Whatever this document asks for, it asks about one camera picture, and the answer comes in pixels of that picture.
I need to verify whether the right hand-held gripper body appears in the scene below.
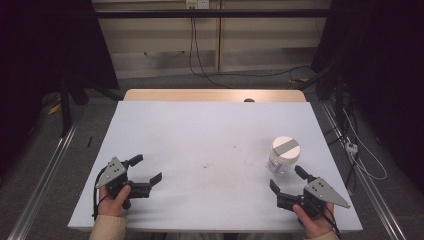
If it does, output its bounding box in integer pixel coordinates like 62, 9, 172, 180
276, 177, 352, 221

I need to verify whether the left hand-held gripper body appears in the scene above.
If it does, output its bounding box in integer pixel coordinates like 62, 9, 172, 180
95, 156, 153, 211

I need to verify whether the clear jar with white lid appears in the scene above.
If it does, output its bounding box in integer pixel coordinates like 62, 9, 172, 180
271, 135, 301, 165

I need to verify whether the person's left hand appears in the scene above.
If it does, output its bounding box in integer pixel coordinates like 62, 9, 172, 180
97, 184, 132, 218

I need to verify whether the person's right hand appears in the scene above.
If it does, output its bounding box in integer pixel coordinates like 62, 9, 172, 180
292, 201, 335, 240

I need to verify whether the white power strip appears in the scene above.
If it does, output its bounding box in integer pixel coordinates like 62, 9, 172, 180
345, 141, 359, 156

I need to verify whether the white board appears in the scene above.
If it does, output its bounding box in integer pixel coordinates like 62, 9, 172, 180
67, 100, 364, 234

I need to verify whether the black stand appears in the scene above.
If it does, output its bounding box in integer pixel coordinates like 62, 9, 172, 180
58, 74, 90, 138

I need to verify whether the wooden table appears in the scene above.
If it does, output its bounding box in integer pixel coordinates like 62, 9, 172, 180
123, 88, 307, 103

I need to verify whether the black curtain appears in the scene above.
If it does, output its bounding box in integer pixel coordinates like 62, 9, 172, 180
310, 0, 424, 194
0, 0, 120, 181

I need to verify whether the black horizontal bar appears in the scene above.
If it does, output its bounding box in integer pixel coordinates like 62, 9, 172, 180
94, 8, 332, 20

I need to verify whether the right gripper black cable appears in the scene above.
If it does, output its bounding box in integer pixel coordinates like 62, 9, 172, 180
313, 199, 342, 240

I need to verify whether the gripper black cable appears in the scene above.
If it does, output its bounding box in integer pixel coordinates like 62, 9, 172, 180
313, 199, 342, 240
92, 167, 112, 222

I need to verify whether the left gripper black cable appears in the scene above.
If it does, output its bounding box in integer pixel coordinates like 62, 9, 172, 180
92, 167, 112, 222

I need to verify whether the metal floor rail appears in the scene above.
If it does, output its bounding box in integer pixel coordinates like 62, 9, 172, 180
7, 122, 80, 240
319, 100, 408, 240

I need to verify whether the white cable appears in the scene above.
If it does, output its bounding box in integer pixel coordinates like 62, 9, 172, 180
342, 109, 388, 182

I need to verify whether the black floor cable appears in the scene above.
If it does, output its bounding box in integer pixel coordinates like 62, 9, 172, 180
199, 65, 313, 90

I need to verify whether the black cable from outlet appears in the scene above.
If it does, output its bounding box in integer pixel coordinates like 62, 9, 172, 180
188, 8, 234, 90

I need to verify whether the white wall outlet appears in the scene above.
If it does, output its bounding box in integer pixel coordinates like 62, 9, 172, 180
185, 0, 211, 10

